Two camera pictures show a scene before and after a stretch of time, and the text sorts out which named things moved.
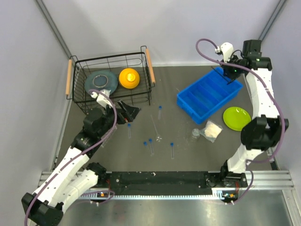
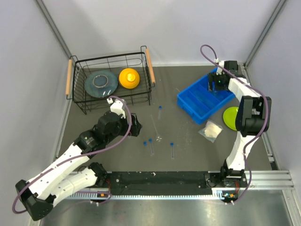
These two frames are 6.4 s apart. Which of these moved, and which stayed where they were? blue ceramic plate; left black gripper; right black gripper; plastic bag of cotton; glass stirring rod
Moved: right black gripper; left black gripper
Stayed: blue ceramic plate; glass stirring rod; plastic bag of cotton
